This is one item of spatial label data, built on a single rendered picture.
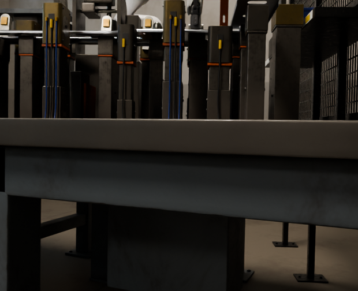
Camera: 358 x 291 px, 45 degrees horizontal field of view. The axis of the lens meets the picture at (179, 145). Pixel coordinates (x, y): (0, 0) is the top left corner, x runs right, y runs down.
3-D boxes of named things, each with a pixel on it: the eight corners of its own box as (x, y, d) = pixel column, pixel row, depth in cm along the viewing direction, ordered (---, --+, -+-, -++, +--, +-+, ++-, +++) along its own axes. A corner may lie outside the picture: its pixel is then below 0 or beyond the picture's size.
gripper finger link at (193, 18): (190, 7, 138) (190, 28, 139) (190, 4, 135) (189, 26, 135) (200, 7, 138) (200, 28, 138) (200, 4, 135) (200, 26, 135)
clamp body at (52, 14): (34, 125, 121) (36, -1, 120) (49, 125, 133) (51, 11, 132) (58, 125, 121) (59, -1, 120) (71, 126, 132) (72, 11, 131)
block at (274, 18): (272, 128, 125) (275, 3, 124) (268, 129, 133) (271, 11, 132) (300, 129, 125) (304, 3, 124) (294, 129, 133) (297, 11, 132)
